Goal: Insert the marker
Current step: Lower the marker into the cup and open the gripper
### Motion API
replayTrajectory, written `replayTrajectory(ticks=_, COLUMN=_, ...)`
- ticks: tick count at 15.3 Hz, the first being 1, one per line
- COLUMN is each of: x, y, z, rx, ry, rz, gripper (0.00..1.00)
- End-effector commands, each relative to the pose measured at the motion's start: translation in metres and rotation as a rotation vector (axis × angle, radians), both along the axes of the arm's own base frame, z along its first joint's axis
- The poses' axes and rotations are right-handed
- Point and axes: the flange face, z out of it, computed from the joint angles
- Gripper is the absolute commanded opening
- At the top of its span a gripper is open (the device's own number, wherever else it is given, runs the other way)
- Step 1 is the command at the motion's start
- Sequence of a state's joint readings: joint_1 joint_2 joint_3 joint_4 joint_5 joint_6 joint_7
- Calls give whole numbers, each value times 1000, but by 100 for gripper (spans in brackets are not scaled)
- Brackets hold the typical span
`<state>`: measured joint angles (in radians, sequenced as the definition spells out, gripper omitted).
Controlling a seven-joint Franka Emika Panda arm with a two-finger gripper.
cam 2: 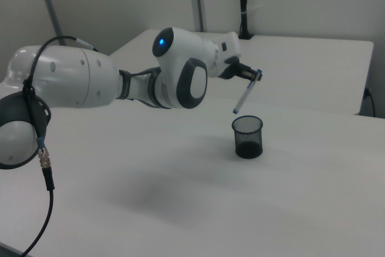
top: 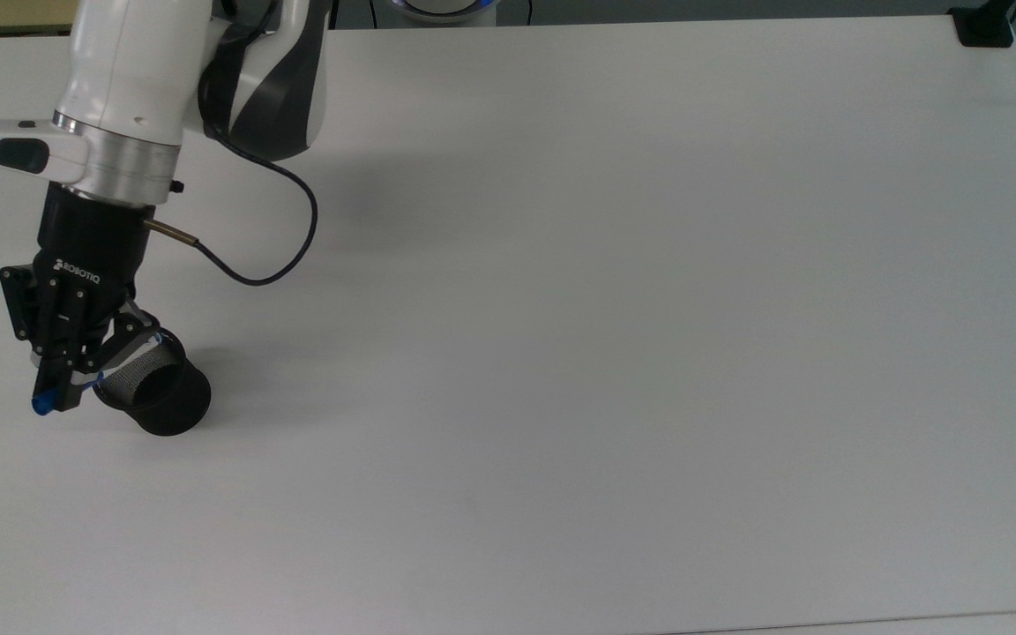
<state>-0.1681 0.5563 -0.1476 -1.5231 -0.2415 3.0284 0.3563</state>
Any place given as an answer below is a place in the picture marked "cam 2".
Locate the dark robot gripper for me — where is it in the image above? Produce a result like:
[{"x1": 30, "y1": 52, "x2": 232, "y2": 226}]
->
[{"x1": 216, "y1": 31, "x2": 259, "y2": 83}]

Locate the blue and white marker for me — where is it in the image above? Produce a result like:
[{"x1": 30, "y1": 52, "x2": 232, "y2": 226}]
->
[{"x1": 232, "y1": 68, "x2": 265, "y2": 115}]

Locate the white side table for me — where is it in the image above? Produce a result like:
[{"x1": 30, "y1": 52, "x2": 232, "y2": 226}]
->
[{"x1": 109, "y1": 29, "x2": 375, "y2": 117}]

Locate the black mesh pen cup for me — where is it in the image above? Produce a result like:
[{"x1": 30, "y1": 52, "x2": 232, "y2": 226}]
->
[{"x1": 231, "y1": 114, "x2": 265, "y2": 159}]

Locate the black cable with blue plug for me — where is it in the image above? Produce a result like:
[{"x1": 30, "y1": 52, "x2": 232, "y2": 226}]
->
[{"x1": 363, "y1": 87, "x2": 377, "y2": 117}]

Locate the black robot cable with connector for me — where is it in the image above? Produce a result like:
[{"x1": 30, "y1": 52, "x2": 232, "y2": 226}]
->
[{"x1": 17, "y1": 35, "x2": 100, "y2": 257}]

